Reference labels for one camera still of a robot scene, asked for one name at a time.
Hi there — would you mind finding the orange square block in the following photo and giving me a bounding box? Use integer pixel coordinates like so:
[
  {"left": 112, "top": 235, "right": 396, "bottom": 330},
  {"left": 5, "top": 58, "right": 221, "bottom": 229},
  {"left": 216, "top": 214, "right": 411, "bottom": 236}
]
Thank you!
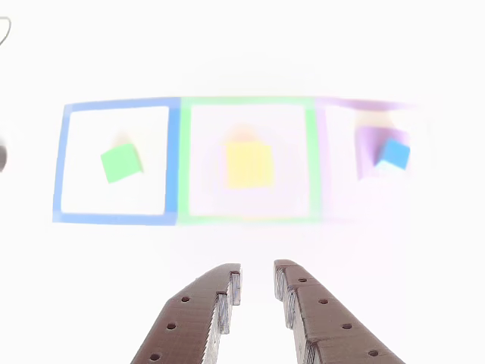
[{"left": 224, "top": 124, "right": 274, "bottom": 190}]

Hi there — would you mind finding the green square block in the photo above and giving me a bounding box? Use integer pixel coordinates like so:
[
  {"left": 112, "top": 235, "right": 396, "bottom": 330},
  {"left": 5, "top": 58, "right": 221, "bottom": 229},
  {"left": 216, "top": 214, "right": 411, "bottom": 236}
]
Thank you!
[{"left": 100, "top": 143, "right": 144, "bottom": 185}]

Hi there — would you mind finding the small blue cube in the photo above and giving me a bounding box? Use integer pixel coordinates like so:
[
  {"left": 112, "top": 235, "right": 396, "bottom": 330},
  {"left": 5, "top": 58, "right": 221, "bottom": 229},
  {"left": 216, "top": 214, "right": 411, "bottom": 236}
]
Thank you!
[{"left": 374, "top": 138, "right": 411, "bottom": 171}]

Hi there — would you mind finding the green tape square outline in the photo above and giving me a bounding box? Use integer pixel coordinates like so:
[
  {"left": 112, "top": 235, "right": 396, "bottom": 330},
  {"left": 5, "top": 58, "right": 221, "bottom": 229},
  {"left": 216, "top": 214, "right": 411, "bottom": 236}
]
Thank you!
[{"left": 177, "top": 96, "right": 324, "bottom": 225}]

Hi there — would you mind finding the blue tape square outline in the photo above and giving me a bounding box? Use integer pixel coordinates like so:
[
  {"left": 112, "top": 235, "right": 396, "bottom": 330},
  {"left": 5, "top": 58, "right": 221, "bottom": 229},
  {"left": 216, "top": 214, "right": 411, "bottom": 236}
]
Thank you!
[{"left": 52, "top": 97, "right": 182, "bottom": 227}]

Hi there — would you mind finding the purple tape square outline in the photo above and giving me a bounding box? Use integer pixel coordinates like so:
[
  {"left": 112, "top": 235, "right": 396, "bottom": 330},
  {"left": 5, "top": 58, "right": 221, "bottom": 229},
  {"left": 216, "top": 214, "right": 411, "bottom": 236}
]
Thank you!
[{"left": 314, "top": 96, "right": 418, "bottom": 223}]

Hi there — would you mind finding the purple square block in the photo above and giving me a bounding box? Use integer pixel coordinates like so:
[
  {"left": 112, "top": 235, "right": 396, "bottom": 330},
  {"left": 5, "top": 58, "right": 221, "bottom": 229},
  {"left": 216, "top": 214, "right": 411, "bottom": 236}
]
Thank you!
[{"left": 354, "top": 126, "right": 412, "bottom": 181}]

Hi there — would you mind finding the thin dark cable loop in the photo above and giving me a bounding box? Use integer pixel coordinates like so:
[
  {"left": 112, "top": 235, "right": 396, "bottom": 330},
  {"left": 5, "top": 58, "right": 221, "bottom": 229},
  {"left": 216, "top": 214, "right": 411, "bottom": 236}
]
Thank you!
[{"left": 0, "top": 17, "right": 12, "bottom": 49}]

